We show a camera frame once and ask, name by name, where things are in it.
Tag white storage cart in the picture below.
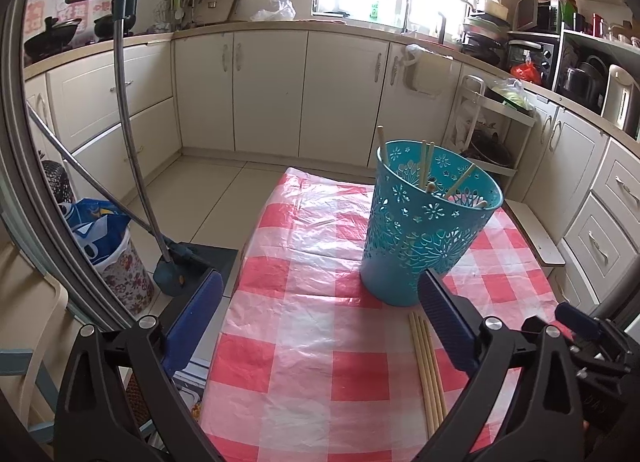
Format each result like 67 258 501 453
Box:
444 74 539 203

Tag red plastic bag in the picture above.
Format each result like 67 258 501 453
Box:
509 61 543 85

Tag cream lower kitchen cabinets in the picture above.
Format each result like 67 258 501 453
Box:
22 24 640 330

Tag stacked folding wooden chairs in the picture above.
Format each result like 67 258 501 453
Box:
0 236 72 449

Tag black mesh basket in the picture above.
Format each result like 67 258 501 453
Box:
41 160 77 206

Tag black rice cooker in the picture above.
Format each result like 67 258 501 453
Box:
562 55 609 111

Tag dark wok with lid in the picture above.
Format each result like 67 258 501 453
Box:
464 126 517 169

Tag chrome curved faucet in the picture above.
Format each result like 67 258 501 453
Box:
389 0 413 36

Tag long-handled dustpan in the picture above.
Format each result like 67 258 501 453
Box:
65 0 240 299

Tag white kitchen shelf unit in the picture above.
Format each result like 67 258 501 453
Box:
552 16 640 139

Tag dark faucet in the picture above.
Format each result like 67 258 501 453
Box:
436 0 477 44

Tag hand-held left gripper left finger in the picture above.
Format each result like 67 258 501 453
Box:
54 269 226 462

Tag black toaster oven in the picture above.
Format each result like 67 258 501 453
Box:
507 31 562 88

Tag white plastic bag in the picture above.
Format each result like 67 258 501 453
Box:
249 0 297 23

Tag broom with metal handle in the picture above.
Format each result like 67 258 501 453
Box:
25 103 221 269

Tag red checked plastic tablecloth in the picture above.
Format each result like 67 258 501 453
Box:
197 167 567 462

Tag floral bucket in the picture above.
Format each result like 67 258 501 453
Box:
91 226 156 316

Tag black wok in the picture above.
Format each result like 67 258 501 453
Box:
93 13 137 41
23 16 84 61

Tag teal perforated plastic bin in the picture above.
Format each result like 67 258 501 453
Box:
359 140 504 308

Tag grey hanging tray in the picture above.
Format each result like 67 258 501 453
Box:
192 0 242 26

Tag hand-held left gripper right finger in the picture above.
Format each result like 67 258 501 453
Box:
410 269 587 462

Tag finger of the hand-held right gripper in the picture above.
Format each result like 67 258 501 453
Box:
565 337 632 397
554 301 626 343

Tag dish rack with dishes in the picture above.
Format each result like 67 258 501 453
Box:
459 0 512 68

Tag blue plastic bag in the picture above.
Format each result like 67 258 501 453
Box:
59 197 133 269

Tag small microwave oven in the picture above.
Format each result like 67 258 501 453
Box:
514 0 562 34

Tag white hanging waste bin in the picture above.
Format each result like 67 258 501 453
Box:
401 44 464 98

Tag white electric thermos pot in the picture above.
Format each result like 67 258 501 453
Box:
599 64 640 133

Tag bag of vegetables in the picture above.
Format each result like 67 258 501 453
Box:
487 76 539 113

